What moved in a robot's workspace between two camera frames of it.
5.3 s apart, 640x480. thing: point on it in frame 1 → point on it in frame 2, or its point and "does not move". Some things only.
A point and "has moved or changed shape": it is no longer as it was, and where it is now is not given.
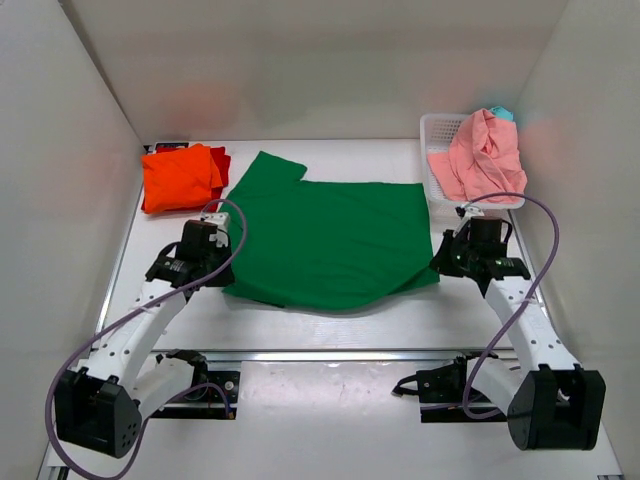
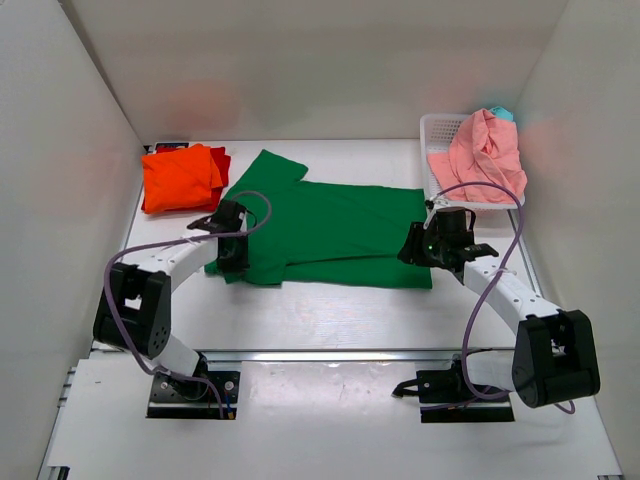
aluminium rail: [342, 355] does not move
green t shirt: [326, 245] has moved or changed shape
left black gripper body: [218, 256] → [236, 259]
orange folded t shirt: [180, 179] does not move
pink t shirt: [484, 158] does not move
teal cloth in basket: [500, 112] does not move
